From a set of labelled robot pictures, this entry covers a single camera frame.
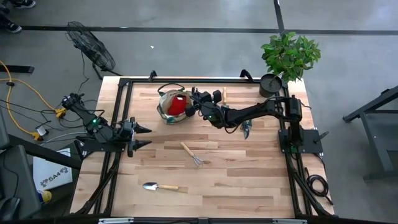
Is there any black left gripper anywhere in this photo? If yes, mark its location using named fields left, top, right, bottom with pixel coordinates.
left=119, top=116, right=153, bottom=158

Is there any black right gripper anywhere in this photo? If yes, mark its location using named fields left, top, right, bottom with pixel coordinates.
left=185, top=86, right=223, bottom=129

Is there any red cloth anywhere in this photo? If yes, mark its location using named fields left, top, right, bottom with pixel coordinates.
left=167, top=95, right=188, bottom=116

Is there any beige green canvas gardening bag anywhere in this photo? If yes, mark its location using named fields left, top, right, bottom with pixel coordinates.
left=156, top=83, right=195, bottom=126

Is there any hand rake wooden handle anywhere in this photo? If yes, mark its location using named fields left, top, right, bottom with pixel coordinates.
left=180, top=141, right=205, bottom=168

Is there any wide trowel wooden handle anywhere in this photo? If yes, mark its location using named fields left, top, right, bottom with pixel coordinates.
left=142, top=182, right=180, bottom=192

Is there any white cardboard box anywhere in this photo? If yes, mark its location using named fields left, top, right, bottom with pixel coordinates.
left=32, top=147, right=74, bottom=192

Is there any white power adapter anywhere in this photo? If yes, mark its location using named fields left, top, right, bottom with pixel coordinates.
left=34, top=126, right=50, bottom=138

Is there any green leafy plant black pot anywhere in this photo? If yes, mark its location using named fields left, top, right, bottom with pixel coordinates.
left=259, top=30, right=322, bottom=99

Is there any black floor fan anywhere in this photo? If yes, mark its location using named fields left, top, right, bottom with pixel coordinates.
left=64, top=21, right=123, bottom=80

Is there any yellow ball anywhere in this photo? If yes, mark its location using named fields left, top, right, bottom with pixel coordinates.
left=37, top=189, right=53, bottom=205

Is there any dark grey equipment cart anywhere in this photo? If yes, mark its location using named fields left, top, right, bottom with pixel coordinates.
left=0, top=107, right=42, bottom=224

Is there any black floor bar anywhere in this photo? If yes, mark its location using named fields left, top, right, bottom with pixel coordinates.
left=0, top=64, right=35, bottom=75

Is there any person's black shoe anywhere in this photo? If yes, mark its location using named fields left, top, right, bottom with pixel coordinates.
left=0, top=14, right=23, bottom=34
left=9, top=0, right=37, bottom=9

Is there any dark grey table stand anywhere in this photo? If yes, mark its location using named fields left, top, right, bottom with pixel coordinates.
left=342, top=84, right=398, bottom=181

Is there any black metal table frame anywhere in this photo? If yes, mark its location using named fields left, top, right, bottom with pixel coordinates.
left=70, top=70, right=335, bottom=218

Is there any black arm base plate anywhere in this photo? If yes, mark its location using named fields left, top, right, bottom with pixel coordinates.
left=81, top=138, right=129, bottom=153
left=278, top=129, right=324, bottom=155

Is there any yellow extension cable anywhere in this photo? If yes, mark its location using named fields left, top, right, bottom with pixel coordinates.
left=0, top=60, right=68, bottom=141

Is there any silver metal bracket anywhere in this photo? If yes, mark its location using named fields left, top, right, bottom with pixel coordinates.
left=272, top=218, right=308, bottom=224
left=98, top=217, right=134, bottom=224

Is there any black coiled cable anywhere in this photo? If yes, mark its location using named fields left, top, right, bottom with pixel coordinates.
left=304, top=167, right=334, bottom=206

